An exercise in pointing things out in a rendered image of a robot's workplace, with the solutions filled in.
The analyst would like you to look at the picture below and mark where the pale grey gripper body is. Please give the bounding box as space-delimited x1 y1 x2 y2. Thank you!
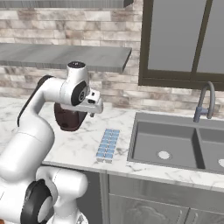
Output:
59 98 104 116

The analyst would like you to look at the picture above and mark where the blue ice cube tray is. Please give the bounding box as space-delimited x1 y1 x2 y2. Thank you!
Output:
95 128 121 164

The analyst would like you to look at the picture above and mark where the dark brown round pot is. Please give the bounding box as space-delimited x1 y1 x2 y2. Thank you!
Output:
53 102 88 132

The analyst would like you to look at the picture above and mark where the dark grey dishwasher front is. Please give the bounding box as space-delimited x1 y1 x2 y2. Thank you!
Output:
76 170 103 224

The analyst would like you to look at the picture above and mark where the grey double sink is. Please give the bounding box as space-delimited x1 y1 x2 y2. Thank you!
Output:
127 111 224 176

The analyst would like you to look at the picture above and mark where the grey false drawer front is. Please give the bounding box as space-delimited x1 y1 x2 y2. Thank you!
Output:
108 173 224 216

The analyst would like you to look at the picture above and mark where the dark framed window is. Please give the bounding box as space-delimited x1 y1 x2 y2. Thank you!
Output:
137 0 224 92

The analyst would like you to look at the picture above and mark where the grey curved tap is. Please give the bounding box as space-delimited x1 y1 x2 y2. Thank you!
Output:
192 80 216 123

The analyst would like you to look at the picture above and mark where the grey wall shelf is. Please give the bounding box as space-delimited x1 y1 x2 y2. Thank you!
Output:
0 0 135 10
0 42 133 74

